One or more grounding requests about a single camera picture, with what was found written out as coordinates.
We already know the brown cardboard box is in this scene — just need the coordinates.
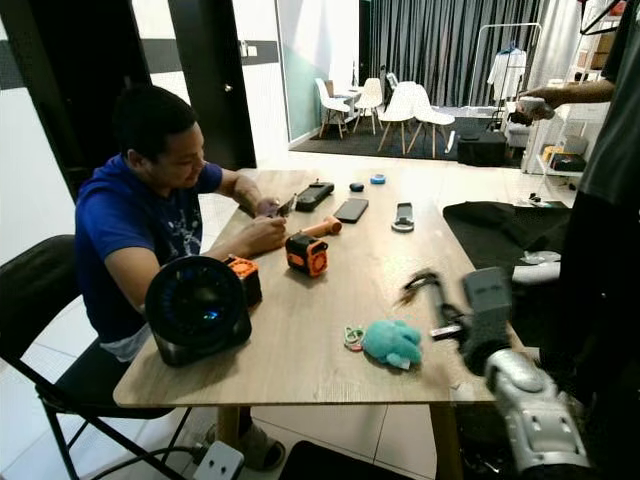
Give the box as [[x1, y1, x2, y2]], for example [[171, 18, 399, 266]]
[[575, 30, 631, 69]]

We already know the small black silver remote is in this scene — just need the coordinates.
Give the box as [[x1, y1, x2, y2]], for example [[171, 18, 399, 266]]
[[392, 202, 416, 233]]

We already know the orange black box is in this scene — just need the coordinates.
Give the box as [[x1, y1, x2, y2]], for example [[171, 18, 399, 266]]
[[225, 255, 263, 306]]

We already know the white hanging garment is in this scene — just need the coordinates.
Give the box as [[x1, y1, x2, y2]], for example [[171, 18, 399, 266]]
[[488, 47, 527, 101]]

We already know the black floor mat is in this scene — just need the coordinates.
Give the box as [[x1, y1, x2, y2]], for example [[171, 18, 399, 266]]
[[280, 440, 436, 480]]

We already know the orange tool handle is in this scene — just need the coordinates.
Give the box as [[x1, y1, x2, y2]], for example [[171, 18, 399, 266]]
[[300, 216, 343, 238]]

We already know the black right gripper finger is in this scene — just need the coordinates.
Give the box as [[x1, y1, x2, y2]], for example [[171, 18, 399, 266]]
[[416, 272, 451, 326], [440, 284, 467, 333]]

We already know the black door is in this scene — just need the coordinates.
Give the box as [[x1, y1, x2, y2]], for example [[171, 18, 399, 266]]
[[25, 0, 151, 201]]

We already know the dark grey rug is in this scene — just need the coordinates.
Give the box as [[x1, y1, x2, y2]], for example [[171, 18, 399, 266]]
[[290, 115, 526, 161]]

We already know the black round fan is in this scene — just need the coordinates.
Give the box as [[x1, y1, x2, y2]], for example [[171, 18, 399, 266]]
[[145, 255, 253, 368]]

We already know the white power strip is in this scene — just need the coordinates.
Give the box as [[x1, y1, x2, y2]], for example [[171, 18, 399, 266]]
[[194, 441, 245, 480]]

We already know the black storage box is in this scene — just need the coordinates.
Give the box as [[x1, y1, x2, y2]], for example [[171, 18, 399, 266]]
[[457, 130, 511, 167]]

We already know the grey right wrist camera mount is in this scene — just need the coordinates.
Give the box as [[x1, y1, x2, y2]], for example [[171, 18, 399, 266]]
[[463, 267, 521, 346]]

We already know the orange black tape measure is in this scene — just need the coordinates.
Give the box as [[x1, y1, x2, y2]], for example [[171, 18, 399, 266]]
[[285, 232, 329, 278]]

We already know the black door panel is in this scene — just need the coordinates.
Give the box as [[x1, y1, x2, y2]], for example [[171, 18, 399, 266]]
[[168, 0, 257, 171]]

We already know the seated man blue shirt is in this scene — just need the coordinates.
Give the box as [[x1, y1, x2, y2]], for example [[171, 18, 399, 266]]
[[74, 85, 289, 471]]

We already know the white clothes rack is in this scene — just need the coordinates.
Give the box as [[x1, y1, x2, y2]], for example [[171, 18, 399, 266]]
[[468, 22, 543, 111]]

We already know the teal plush keychain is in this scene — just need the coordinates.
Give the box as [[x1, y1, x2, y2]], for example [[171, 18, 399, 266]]
[[343, 319, 423, 371]]

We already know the light wooden table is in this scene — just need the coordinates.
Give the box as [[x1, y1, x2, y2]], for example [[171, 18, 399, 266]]
[[113, 168, 561, 480]]

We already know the black folding chair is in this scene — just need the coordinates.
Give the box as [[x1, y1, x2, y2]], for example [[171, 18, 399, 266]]
[[0, 235, 221, 480]]

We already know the black box on shelf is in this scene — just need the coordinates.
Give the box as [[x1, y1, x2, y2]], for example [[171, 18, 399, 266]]
[[548, 152, 588, 173]]

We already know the white shelf unit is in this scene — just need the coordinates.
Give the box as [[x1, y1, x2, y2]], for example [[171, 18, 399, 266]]
[[525, 100, 601, 196]]

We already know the dark grey curtain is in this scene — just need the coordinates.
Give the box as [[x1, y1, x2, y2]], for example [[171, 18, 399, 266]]
[[360, 0, 561, 106]]

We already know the standing person dark shirt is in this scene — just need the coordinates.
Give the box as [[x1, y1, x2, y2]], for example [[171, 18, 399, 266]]
[[520, 0, 640, 441]]

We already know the dark grey smartphone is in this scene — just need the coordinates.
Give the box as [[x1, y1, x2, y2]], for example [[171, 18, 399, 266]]
[[334, 197, 370, 224]]

